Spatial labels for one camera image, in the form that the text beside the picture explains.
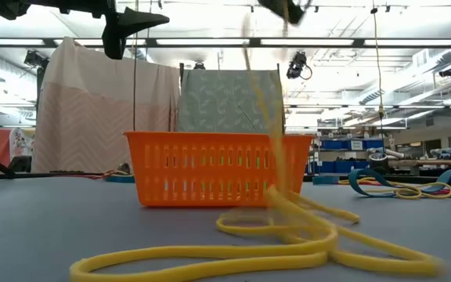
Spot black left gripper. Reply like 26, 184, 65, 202
29, 0, 171, 60

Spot orange plastic basket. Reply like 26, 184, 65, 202
123, 130, 315, 208

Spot blue rubber band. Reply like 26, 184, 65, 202
103, 174, 136, 184
346, 167, 451, 199

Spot pink chevron cloth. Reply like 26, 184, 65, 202
31, 36, 182, 175

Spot green leaf-print cloth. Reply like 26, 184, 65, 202
176, 69, 286, 135

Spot black spotlight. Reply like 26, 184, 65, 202
23, 49, 50, 71

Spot pale floral cloth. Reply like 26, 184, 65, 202
9, 127, 37, 158

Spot black cylinder roll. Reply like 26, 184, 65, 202
367, 151, 390, 175

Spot wooden workbench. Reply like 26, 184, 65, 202
388, 157, 451, 167

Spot grey machine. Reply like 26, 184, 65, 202
428, 146, 451, 160

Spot grey-blue table mat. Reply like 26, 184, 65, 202
0, 175, 451, 282

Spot black overhead camera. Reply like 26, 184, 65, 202
286, 50, 313, 81

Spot black hanging cable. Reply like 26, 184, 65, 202
131, 0, 139, 132

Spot thin hanging cable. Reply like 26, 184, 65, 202
370, 0, 386, 130

